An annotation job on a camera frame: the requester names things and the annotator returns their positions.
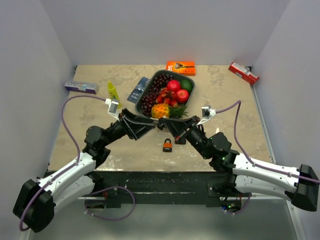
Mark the yellow glue bottle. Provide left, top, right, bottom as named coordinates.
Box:
left=107, top=81, right=122, bottom=109

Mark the purple white toothpaste box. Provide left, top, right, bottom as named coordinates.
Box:
left=64, top=80, right=99, bottom=94

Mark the black base frame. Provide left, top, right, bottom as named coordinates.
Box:
left=88, top=171, right=238, bottom=208

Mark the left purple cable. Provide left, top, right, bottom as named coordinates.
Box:
left=19, top=95, right=108, bottom=231

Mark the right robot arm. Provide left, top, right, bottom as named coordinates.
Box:
left=158, top=116, right=320, bottom=212

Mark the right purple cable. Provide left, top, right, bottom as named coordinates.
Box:
left=214, top=100, right=320, bottom=185

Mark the orange razor box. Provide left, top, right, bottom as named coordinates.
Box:
left=165, top=61, right=196, bottom=76

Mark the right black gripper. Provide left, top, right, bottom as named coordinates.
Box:
left=162, top=115, right=212, bottom=160

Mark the red strawberry cluster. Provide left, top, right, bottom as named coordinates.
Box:
left=155, top=87, right=178, bottom=108

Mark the large black key bunch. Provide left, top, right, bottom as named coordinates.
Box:
left=154, top=121, right=161, bottom=130

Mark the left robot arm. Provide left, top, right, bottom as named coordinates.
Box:
left=13, top=108, right=155, bottom=233

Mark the lower purple cable loop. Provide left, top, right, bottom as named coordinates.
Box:
left=84, top=185, right=136, bottom=221

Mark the dark red grape bunch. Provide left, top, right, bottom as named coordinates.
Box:
left=139, top=73, right=174, bottom=117

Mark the grey fruit tray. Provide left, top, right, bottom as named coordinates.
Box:
left=135, top=70, right=195, bottom=119

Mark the red apple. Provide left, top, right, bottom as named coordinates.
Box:
left=176, top=89, right=190, bottom=104

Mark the orange black padlock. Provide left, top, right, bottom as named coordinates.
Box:
left=162, top=138, right=173, bottom=153

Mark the red pomegranate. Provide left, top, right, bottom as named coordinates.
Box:
left=166, top=80, right=181, bottom=92

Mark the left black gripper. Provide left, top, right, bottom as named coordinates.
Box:
left=101, top=108, right=155, bottom=147

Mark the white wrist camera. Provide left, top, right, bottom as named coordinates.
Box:
left=105, top=98, right=120, bottom=121
left=197, top=105, right=216, bottom=126

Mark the blue blister pack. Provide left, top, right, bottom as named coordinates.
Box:
left=127, top=77, right=150, bottom=104

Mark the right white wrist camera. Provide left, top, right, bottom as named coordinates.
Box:
left=197, top=105, right=216, bottom=126

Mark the green avocado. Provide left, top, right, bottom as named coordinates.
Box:
left=180, top=79, right=193, bottom=93

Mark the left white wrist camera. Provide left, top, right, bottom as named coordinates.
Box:
left=105, top=98, right=120, bottom=121

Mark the red white box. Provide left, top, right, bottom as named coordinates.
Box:
left=228, top=62, right=260, bottom=85

